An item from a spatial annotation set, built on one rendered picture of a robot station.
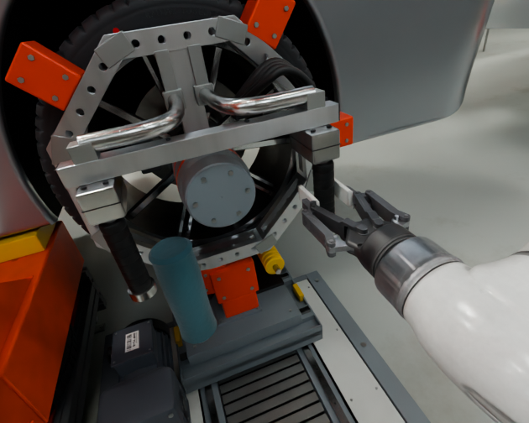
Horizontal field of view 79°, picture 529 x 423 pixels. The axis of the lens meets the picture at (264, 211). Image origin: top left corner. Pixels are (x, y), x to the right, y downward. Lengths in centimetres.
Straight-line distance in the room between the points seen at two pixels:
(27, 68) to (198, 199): 34
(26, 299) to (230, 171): 52
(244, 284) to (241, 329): 29
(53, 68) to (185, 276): 43
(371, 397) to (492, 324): 88
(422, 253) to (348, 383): 85
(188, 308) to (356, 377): 67
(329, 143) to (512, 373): 36
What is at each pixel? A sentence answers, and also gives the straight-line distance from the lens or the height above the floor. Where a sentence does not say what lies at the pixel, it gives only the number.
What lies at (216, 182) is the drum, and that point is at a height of 88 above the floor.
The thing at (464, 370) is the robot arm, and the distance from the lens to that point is 35.
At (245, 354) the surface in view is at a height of 17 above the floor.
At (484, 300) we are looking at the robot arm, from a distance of 35.
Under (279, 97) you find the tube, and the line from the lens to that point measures 51.
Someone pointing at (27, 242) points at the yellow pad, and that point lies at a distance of 98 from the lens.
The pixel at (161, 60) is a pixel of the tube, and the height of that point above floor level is 107.
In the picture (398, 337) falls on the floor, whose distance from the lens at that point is 141.
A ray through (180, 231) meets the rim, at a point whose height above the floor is 65.
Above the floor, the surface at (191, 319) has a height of 57.
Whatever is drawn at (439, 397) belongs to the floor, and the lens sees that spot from 132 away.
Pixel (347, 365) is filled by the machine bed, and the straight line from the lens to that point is 123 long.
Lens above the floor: 112
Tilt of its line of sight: 32 degrees down
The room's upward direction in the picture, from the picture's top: 9 degrees counter-clockwise
